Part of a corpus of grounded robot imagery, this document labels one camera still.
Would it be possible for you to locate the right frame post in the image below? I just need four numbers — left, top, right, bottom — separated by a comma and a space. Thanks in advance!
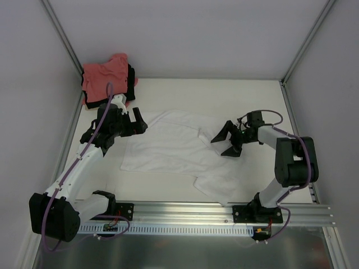
281, 0, 338, 85

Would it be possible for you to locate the frame post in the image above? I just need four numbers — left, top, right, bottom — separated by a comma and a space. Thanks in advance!
281, 0, 338, 85
40, 0, 85, 77

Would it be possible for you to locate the white slotted cable duct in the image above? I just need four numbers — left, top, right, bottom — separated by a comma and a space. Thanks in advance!
78, 222, 254, 237

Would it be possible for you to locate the left frame post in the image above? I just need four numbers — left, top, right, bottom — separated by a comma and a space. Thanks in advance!
40, 0, 85, 77

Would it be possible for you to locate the left side frame rail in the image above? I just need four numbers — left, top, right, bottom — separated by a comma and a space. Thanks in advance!
49, 85, 83, 186

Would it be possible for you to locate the white t shirt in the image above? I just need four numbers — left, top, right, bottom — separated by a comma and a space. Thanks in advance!
121, 110, 248, 205

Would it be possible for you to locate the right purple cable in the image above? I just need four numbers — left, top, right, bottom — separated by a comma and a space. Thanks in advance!
238, 109, 313, 208

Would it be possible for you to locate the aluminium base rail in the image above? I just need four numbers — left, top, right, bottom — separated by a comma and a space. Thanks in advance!
91, 202, 335, 226

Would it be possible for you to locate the top pink folded shirt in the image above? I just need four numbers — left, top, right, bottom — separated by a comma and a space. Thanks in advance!
82, 53, 128, 104

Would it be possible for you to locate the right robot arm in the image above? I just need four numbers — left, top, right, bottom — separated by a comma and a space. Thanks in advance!
212, 110, 319, 224

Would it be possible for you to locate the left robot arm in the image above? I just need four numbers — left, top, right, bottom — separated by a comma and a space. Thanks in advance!
29, 104, 148, 242

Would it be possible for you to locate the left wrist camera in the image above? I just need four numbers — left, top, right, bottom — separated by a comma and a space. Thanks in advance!
111, 94, 127, 114

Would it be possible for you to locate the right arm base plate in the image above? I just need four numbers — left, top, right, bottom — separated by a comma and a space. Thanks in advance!
232, 205, 283, 224

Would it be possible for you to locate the right side frame rail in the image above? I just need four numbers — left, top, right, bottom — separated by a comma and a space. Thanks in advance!
279, 81, 320, 204

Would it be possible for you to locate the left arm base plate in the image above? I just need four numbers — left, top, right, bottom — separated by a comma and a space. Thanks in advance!
115, 202, 134, 221

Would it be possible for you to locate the frame rail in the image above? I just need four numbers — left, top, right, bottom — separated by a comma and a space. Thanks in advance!
49, 85, 83, 186
279, 81, 320, 204

